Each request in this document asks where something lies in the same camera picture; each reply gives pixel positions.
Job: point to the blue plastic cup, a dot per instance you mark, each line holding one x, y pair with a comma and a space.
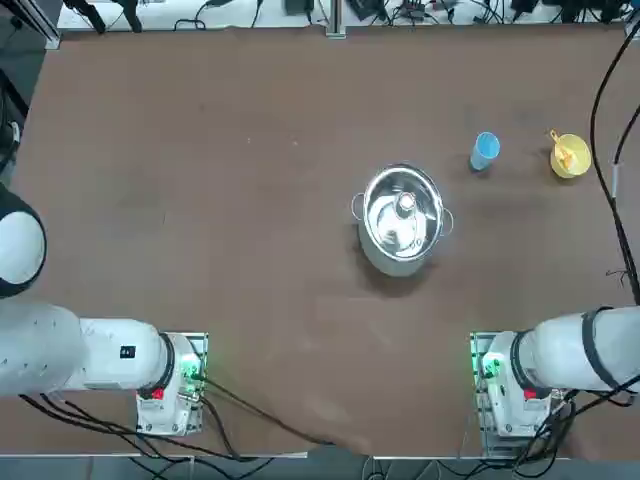
482, 157

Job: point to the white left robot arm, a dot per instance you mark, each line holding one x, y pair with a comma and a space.
115, 360

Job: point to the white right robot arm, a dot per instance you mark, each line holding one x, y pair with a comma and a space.
555, 350

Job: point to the stainless steel pot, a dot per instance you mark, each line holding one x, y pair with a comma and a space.
395, 260

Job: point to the black power adapter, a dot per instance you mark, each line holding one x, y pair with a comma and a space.
298, 6

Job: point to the dark gray electronic device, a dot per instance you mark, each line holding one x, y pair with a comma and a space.
365, 7

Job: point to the black hub with red ports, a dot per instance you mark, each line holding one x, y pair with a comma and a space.
415, 6

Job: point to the yellow plastic bowl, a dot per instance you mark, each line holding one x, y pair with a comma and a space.
579, 161

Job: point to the black rod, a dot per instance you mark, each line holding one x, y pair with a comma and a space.
132, 20
95, 20

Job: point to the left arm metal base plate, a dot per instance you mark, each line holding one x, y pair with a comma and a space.
201, 345

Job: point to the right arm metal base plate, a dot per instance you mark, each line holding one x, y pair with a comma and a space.
476, 360

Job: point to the short aluminium profile post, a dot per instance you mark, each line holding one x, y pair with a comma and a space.
336, 20

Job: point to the aluminium frame profile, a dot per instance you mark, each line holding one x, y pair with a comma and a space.
45, 30

